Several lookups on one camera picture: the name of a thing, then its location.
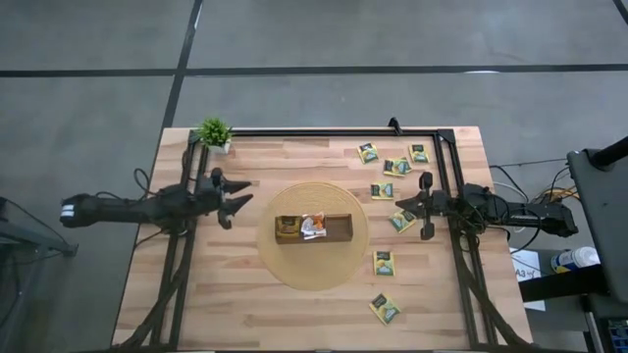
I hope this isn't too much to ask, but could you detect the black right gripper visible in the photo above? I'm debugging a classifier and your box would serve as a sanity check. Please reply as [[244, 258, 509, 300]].
[[394, 171, 462, 241]]

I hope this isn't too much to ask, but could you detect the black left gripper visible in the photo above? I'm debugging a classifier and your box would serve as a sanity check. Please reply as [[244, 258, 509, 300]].
[[195, 169, 254, 230]]

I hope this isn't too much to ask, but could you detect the mango black tea packet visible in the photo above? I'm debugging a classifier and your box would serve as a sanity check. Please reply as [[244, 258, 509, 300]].
[[275, 215, 303, 238]]

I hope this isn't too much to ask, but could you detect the orange white tea packet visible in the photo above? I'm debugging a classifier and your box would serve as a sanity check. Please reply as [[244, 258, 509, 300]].
[[309, 211, 328, 236], [299, 215, 318, 241]]

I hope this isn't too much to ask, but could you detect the brown wooden tea box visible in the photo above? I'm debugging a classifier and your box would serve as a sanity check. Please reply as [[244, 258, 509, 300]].
[[274, 213, 354, 245]]

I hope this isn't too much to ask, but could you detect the green plant white pot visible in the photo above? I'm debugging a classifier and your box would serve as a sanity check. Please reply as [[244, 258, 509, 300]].
[[195, 117, 235, 156]]

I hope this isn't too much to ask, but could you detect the round woven placemat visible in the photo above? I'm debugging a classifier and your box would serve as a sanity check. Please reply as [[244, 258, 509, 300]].
[[257, 181, 370, 292]]

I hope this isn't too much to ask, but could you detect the white paper sheet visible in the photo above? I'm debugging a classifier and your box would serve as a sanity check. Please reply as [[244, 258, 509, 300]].
[[509, 247, 547, 313]]

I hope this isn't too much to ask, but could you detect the white wipes canister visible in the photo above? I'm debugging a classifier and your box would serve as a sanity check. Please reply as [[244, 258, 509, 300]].
[[549, 245, 601, 275]]

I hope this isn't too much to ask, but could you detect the grey desk panel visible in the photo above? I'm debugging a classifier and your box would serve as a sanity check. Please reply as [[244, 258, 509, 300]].
[[566, 146, 628, 305]]

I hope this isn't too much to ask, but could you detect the black aluminium table frame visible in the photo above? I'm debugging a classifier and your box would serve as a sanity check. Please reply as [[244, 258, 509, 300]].
[[115, 127, 534, 353]]

